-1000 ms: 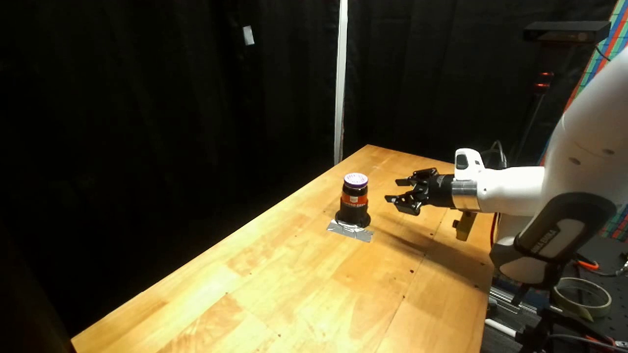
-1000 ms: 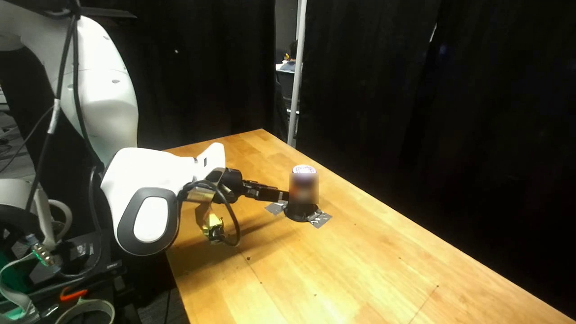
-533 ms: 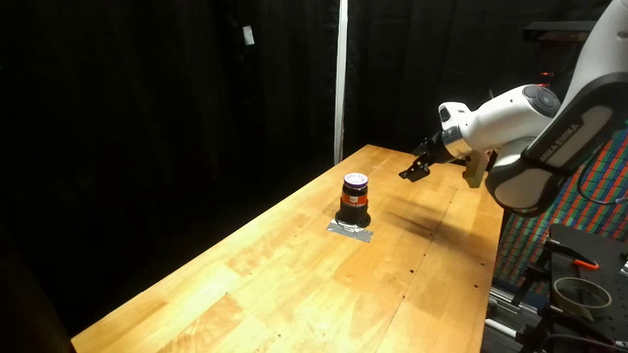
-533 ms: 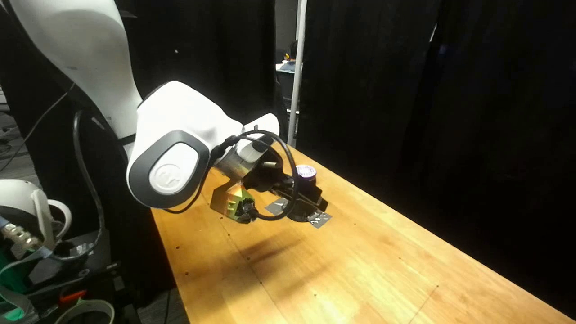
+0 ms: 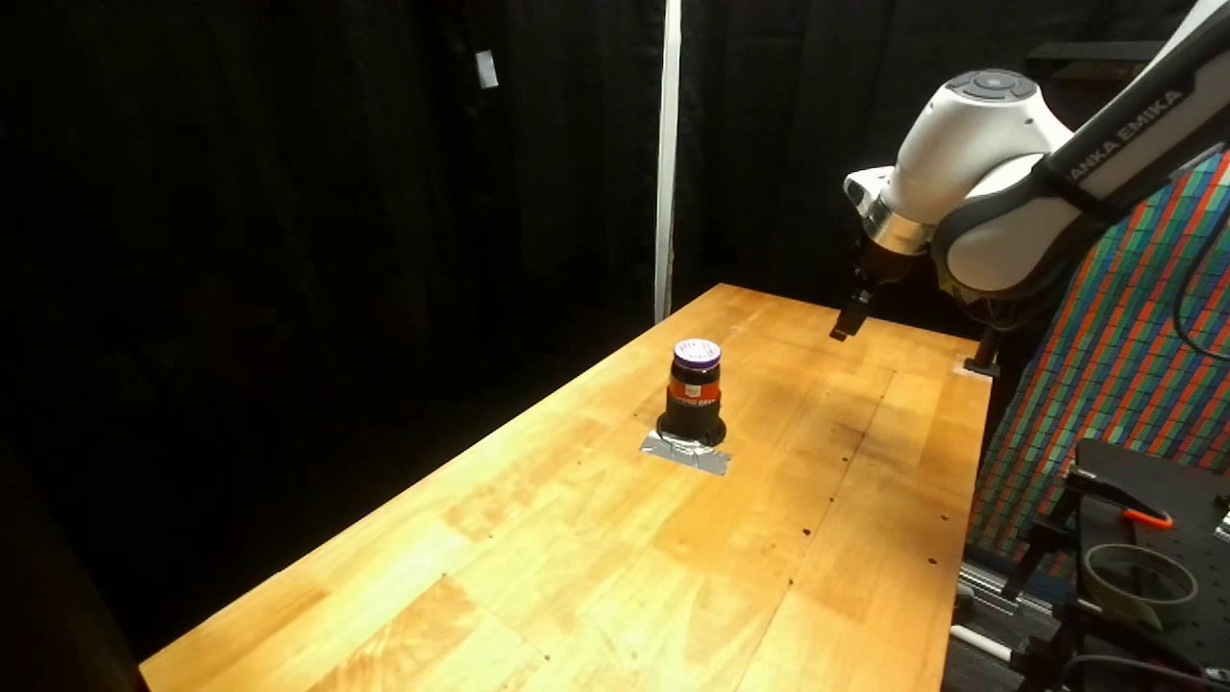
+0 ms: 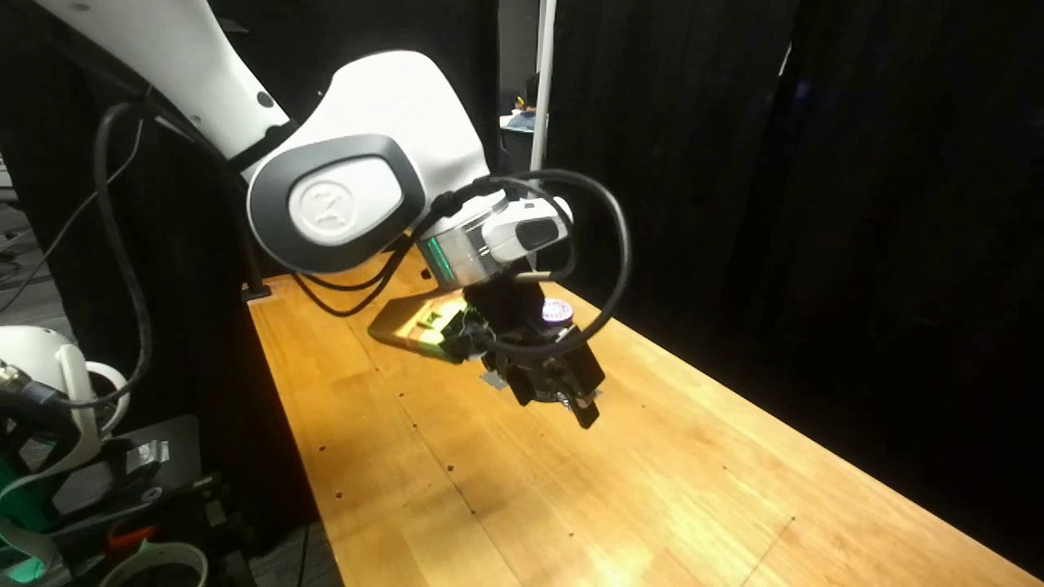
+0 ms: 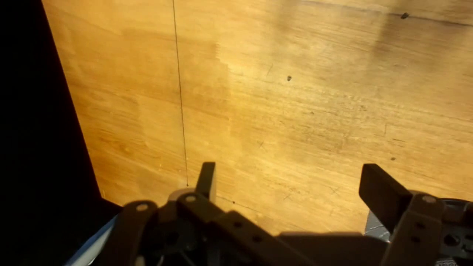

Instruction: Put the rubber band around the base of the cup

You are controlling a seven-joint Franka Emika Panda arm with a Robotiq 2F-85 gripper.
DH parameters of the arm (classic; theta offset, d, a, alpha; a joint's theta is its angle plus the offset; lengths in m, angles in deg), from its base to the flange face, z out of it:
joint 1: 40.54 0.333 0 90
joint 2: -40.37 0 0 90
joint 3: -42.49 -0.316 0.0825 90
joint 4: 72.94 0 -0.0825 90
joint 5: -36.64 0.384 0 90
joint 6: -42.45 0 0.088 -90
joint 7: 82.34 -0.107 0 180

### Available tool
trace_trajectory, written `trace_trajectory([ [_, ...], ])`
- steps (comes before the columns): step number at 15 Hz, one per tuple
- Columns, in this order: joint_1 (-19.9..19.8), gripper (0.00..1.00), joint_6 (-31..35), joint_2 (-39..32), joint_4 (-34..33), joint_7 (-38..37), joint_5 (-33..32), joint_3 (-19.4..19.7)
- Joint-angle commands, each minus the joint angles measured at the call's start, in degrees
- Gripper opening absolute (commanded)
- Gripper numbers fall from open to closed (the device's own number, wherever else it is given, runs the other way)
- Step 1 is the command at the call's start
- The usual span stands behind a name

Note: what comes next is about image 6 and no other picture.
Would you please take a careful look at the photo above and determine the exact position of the black curtain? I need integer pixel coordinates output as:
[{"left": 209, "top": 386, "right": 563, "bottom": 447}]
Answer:
[
  {"left": 545, "top": 0, "right": 1044, "bottom": 576},
  {"left": 0, "top": 0, "right": 500, "bottom": 531}
]

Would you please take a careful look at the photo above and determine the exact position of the white pole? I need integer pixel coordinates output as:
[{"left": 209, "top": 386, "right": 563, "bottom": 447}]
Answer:
[{"left": 529, "top": 0, "right": 559, "bottom": 173}]

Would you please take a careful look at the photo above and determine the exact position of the thin grey cable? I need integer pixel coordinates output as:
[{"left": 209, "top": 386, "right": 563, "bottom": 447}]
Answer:
[{"left": 0, "top": 121, "right": 144, "bottom": 319}]

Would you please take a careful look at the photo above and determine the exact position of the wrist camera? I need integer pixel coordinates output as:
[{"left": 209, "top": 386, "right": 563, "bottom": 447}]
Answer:
[{"left": 414, "top": 297, "right": 482, "bottom": 364}]

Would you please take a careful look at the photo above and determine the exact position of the black clamp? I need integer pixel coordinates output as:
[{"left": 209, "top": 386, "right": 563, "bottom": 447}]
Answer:
[{"left": 240, "top": 232, "right": 275, "bottom": 304}]

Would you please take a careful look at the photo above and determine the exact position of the white plastic ring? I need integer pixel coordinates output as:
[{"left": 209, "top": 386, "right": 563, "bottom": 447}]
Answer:
[{"left": 98, "top": 540, "right": 210, "bottom": 587}]

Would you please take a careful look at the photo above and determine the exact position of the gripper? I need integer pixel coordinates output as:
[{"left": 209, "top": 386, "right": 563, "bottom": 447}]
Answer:
[{"left": 463, "top": 277, "right": 608, "bottom": 430}]

